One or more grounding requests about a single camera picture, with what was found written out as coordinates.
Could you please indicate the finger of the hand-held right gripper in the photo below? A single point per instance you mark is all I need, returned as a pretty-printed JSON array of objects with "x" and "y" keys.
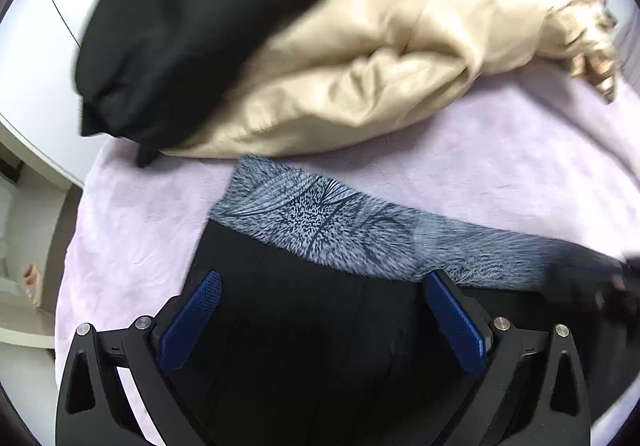
[{"x": 575, "y": 271}]

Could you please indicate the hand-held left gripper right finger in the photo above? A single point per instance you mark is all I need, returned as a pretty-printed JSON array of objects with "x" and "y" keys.
[{"x": 457, "y": 326}]

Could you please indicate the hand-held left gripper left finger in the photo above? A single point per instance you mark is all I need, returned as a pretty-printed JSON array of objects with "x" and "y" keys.
[{"x": 192, "y": 321}]

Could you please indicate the black pants with patterned waistband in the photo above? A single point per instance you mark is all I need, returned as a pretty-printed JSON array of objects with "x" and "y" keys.
[{"x": 310, "y": 316}]

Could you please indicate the lilac plush blanket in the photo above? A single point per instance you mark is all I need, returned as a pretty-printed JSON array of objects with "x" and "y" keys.
[{"x": 500, "y": 156}]

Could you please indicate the white shelf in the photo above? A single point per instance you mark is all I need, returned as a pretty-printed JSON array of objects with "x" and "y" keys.
[{"x": 20, "y": 321}]

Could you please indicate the beige satin garment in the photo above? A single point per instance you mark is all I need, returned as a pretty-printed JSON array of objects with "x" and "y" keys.
[{"x": 400, "y": 61}]

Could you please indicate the black garment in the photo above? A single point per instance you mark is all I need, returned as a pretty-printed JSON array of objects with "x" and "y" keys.
[{"x": 210, "y": 26}]

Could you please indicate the white wardrobe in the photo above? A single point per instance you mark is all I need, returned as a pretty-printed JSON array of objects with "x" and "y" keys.
[{"x": 45, "y": 51}]

